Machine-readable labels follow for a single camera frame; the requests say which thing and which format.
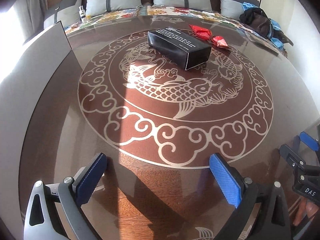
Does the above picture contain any small white lotion bottle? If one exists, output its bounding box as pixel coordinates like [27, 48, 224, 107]
[79, 5, 87, 23]

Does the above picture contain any person's right hand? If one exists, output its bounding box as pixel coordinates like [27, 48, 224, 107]
[293, 197, 319, 226]

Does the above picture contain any grey cushion far left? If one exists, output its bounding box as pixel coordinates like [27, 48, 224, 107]
[43, 0, 82, 29]

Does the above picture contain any grey curtain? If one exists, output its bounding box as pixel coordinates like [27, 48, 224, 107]
[14, 0, 47, 42]

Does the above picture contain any dark clothes pile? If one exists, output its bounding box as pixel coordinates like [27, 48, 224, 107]
[239, 2, 294, 50]

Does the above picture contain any grey cushion far right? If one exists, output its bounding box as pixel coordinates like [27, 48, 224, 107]
[220, 0, 259, 21]

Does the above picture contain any black odor bar box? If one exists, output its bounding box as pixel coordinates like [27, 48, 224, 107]
[148, 27, 212, 70]

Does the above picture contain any red foil wrapper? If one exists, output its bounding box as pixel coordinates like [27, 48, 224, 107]
[189, 24, 229, 49]

